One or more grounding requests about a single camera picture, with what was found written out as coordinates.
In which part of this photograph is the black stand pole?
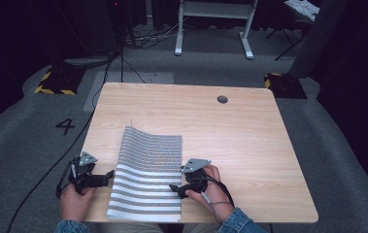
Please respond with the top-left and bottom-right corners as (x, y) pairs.
(115, 0), (129, 83)

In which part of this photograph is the person's right hand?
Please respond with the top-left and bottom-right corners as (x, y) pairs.
(184, 164), (236, 224)

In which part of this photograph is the white metal desk frame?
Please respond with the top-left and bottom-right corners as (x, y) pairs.
(174, 0), (259, 60)

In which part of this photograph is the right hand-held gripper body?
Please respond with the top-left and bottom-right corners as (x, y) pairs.
(180, 157), (213, 195)

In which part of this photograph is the black yellow striped base plate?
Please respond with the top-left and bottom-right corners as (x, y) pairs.
(263, 72), (308, 100)
(33, 66), (86, 96)

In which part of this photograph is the long black floor cable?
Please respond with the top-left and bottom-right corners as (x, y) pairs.
(6, 51), (122, 233)

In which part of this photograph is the person's left hand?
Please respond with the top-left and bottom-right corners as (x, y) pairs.
(58, 183), (98, 223)

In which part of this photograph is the thin grey wrist cord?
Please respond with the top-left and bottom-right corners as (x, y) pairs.
(200, 190), (235, 224)

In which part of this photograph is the grey white striped cloth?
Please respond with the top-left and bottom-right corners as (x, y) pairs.
(106, 125), (184, 223)

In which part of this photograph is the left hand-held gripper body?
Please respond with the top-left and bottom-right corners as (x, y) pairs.
(68, 150), (109, 195)

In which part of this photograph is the grey stand base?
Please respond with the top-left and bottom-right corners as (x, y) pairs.
(62, 55), (117, 69)

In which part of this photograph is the black chair with white cloth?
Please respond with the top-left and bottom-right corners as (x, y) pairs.
(264, 0), (321, 62)

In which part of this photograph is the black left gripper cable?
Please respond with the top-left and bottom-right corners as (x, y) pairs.
(54, 160), (76, 200)

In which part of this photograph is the bundle of floor cables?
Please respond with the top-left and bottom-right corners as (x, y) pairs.
(122, 17), (189, 50)

